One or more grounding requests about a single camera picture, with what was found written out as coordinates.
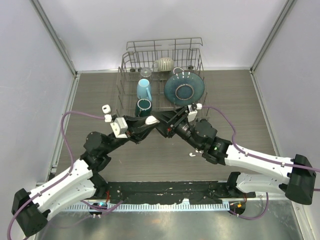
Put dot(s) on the clear glass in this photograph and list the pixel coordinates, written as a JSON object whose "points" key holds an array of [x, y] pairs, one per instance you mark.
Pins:
{"points": [[145, 72]]}

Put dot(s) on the small white-rimmed bowl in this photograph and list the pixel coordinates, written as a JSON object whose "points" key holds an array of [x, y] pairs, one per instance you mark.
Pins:
{"points": [[177, 70]]}

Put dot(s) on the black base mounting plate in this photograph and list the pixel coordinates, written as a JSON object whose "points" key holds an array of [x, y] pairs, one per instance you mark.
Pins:
{"points": [[169, 192]]}

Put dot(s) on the large teal plate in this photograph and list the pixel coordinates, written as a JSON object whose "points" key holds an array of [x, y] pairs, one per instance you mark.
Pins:
{"points": [[184, 88]]}

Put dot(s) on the small white charging case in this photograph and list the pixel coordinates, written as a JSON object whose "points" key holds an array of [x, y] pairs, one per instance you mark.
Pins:
{"points": [[106, 109]]}

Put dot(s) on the striped ceramic mug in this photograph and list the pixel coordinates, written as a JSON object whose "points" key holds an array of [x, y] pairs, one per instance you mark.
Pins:
{"points": [[164, 64]]}

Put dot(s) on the light blue mug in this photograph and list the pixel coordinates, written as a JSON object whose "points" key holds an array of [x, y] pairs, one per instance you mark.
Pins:
{"points": [[144, 89]]}

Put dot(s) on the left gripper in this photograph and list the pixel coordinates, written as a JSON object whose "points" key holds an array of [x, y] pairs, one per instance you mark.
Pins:
{"points": [[134, 132]]}

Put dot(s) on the wire dish rack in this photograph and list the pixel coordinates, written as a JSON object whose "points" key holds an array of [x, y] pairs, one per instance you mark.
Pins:
{"points": [[186, 54]]}

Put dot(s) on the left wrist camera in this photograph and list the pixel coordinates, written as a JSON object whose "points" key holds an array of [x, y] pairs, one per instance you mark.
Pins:
{"points": [[118, 125]]}

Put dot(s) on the oval white charging case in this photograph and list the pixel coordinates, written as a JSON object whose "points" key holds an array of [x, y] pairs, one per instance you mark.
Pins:
{"points": [[151, 120]]}

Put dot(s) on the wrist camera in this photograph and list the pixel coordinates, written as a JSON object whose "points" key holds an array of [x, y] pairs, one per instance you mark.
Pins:
{"points": [[193, 111], [118, 125]]}

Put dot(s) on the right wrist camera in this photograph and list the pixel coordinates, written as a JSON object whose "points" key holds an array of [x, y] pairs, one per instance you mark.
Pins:
{"points": [[193, 111]]}

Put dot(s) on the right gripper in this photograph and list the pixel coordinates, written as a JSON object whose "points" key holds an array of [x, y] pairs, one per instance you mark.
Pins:
{"points": [[166, 128]]}

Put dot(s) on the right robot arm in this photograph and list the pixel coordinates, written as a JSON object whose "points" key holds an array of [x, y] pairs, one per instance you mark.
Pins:
{"points": [[293, 177]]}

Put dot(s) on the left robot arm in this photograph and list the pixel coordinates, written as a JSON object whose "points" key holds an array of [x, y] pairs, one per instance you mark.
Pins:
{"points": [[33, 209]]}

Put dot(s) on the dark teal mug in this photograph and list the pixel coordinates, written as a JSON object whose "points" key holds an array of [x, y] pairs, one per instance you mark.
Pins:
{"points": [[143, 107]]}

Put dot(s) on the white slotted cable duct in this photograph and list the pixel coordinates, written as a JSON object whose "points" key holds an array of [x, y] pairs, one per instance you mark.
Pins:
{"points": [[182, 207]]}

